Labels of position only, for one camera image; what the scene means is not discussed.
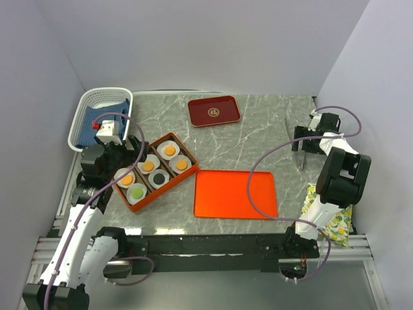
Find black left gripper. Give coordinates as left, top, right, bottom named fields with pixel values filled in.
left=95, top=134, right=148, bottom=181

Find metal serving tongs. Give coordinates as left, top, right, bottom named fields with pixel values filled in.
left=284, top=117, right=306, bottom=171

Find orange biscuit cookie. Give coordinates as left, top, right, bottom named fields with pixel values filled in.
left=142, top=161, right=155, bottom=172
left=164, top=145, right=176, bottom=156
left=120, top=174, right=134, bottom=188
left=176, top=160, right=188, bottom=171

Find green sandwich cookie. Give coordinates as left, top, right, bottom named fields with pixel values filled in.
left=130, top=187, right=144, bottom=199

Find black sandwich cookie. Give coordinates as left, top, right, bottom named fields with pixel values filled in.
left=153, top=173, right=165, bottom=185

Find orange cookie box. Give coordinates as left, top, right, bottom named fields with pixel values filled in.
left=114, top=132, right=198, bottom=212

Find orange box lid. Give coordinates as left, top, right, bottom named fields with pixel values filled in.
left=194, top=170, right=278, bottom=220

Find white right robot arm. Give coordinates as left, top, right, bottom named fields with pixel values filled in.
left=282, top=110, right=372, bottom=258

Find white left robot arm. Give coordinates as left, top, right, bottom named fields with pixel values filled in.
left=23, top=135, right=149, bottom=309

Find white paper cup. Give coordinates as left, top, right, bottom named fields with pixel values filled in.
left=157, top=140, right=180, bottom=161
left=148, top=169, right=170, bottom=189
left=114, top=168, right=136, bottom=189
left=168, top=154, right=192, bottom=174
left=126, top=183, right=148, bottom=205
left=137, top=154, right=160, bottom=174

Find blue checkered cloth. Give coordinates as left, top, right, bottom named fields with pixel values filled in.
left=76, top=99, right=130, bottom=149

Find white plastic basket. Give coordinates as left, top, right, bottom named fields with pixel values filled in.
left=68, top=87, right=133, bottom=152

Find lemon print cloth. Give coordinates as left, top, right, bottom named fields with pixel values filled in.
left=301, top=183, right=352, bottom=247

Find dark red serving tray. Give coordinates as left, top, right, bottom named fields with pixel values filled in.
left=188, top=96, right=241, bottom=127

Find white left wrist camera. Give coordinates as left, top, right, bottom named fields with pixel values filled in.
left=92, top=120, right=122, bottom=145

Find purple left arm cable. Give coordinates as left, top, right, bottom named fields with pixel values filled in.
left=43, top=112, right=154, bottom=310

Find black aluminium base frame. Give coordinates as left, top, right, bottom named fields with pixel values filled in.
left=32, top=225, right=375, bottom=282

